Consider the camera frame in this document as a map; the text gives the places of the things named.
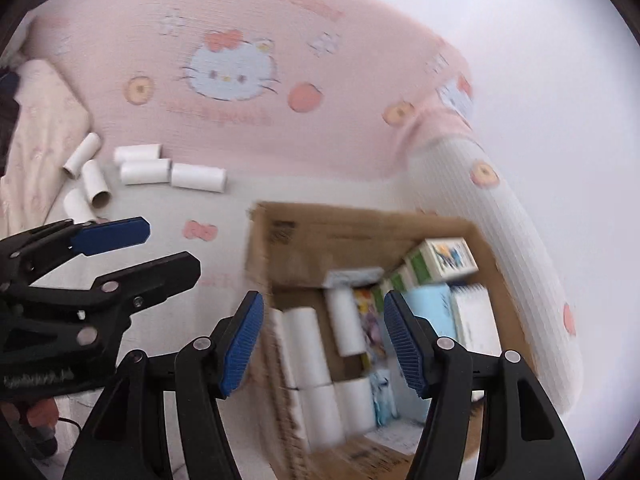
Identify cartoon print white box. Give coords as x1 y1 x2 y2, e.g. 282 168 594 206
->
416 237 478 281

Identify white box with blue figure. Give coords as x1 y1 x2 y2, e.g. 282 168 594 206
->
370 367 401 426

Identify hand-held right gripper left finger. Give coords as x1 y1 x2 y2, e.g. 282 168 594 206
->
62 290 265 480

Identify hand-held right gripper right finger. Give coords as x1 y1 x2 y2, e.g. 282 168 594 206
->
384 289 586 480

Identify colourful sticker cards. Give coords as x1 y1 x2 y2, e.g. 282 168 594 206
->
352 287 388 361

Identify pile of white paper tubes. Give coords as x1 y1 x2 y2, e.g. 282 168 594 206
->
62 132 228 223

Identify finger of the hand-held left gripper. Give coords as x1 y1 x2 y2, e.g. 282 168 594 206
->
0 216 152 292
0 251 202 361

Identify green white small box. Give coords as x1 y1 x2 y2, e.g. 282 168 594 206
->
402 250 431 288
387 267 413 293

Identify pink white cat print sofa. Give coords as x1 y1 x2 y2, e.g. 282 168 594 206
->
20 0 587 413

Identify white spiral notebook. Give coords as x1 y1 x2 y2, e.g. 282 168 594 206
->
450 282 501 356

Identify white printed paper cards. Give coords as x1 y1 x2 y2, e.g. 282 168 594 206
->
370 420 426 456

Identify white cardboard tube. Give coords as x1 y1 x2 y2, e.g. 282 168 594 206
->
326 285 369 357
334 377 377 435
272 307 332 390
299 385 347 450

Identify grey white small box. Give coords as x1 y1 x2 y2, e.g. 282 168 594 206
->
325 267 385 290

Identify brown cardboard box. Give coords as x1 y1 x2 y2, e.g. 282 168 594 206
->
244 201 506 480

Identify person's left hand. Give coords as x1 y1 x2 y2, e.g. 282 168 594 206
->
25 399 59 429

